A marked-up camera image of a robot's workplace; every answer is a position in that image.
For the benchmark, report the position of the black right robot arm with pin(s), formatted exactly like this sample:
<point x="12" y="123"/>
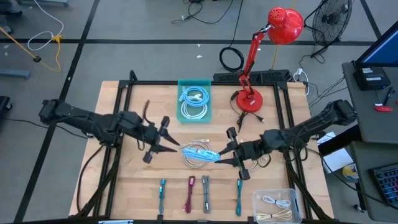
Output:
<point x="311" y="127"/>

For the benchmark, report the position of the computer monitor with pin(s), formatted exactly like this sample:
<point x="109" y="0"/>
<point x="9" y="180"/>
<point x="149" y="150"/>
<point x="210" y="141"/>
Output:
<point x="382" y="49"/>

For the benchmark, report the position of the grey desk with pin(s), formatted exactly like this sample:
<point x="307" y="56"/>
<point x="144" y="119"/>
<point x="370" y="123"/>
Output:
<point x="373" y="130"/>
<point x="363" y="155"/>

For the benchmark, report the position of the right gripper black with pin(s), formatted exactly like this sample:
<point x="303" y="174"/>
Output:
<point x="252" y="147"/>

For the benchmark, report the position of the small red object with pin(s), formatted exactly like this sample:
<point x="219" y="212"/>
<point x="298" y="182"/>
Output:
<point x="384" y="109"/>

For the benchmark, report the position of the black box with labels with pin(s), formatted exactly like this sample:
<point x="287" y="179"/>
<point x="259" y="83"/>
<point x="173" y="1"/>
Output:
<point x="371" y="79"/>

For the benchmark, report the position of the black floor fan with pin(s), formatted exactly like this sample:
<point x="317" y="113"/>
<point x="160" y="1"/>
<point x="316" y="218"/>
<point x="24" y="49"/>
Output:
<point x="331" y="20"/>

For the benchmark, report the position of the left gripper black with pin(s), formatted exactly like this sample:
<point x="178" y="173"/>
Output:
<point x="149" y="135"/>

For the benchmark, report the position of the red desk lamp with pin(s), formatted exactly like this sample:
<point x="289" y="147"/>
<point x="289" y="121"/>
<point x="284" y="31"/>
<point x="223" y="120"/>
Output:
<point x="248" y="101"/>

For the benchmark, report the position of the person's legs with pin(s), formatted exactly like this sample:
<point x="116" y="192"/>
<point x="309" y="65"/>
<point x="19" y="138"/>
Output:
<point x="9" y="11"/>

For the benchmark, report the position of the black keyboard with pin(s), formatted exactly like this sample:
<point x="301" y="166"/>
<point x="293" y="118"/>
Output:
<point x="387" y="182"/>

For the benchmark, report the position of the round yellow blue object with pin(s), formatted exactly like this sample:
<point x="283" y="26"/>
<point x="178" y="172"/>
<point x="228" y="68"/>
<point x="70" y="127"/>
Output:
<point x="350" y="171"/>

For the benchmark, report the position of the clear plastic bin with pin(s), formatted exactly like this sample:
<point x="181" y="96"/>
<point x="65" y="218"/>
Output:
<point x="297" y="199"/>

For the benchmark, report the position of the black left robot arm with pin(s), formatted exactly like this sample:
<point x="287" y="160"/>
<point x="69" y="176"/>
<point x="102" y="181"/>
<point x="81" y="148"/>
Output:
<point x="81" y="116"/>

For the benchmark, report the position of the teal translucent plastic bin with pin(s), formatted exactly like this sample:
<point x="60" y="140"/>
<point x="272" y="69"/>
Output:
<point x="194" y="82"/>

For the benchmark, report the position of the white paper sheet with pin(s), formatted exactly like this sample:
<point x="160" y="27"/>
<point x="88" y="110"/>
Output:
<point x="337" y="160"/>

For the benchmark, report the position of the small black floor puck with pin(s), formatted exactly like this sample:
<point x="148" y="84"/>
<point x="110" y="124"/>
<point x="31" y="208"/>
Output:
<point x="37" y="59"/>

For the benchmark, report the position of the black metal table frame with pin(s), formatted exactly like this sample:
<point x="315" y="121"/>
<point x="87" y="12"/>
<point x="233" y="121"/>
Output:
<point x="149" y="82"/>

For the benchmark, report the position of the black pen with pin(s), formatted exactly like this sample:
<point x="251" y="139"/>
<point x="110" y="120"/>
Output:
<point x="388" y="96"/>

